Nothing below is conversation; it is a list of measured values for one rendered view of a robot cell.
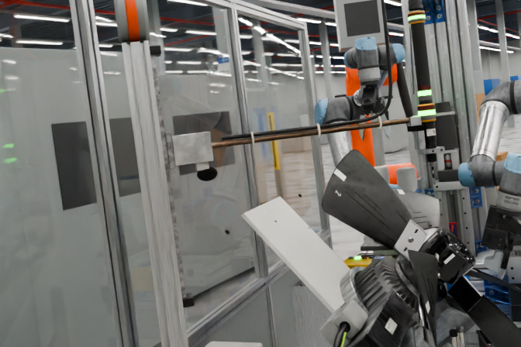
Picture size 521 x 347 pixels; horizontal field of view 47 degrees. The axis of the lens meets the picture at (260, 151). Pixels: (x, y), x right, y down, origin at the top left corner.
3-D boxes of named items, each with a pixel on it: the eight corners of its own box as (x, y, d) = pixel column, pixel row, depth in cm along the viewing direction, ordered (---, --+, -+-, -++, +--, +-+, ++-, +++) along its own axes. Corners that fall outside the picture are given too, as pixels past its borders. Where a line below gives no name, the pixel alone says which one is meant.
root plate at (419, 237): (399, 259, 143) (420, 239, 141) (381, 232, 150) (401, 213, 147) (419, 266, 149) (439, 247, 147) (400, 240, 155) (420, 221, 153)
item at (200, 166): (198, 183, 142) (196, 163, 142) (197, 181, 146) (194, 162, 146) (219, 180, 143) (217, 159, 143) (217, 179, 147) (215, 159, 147)
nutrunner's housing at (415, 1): (429, 163, 155) (409, -16, 152) (421, 162, 158) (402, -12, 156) (442, 160, 155) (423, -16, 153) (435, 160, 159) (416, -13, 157)
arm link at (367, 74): (377, 66, 209) (353, 70, 212) (378, 80, 209) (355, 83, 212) (381, 67, 215) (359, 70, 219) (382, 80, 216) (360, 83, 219)
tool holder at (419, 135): (418, 156, 152) (414, 117, 152) (405, 154, 159) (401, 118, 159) (450, 151, 154) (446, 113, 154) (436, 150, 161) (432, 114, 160)
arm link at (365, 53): (370, 39, 218) (379, 35, 210) (373, 69, 219) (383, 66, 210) (350, 41, 217) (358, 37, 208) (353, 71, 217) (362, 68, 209)
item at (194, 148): (170, 170, 139) (165, 133, 139) (168, 168, 146) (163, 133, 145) (214, 163, 141) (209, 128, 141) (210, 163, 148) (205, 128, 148)
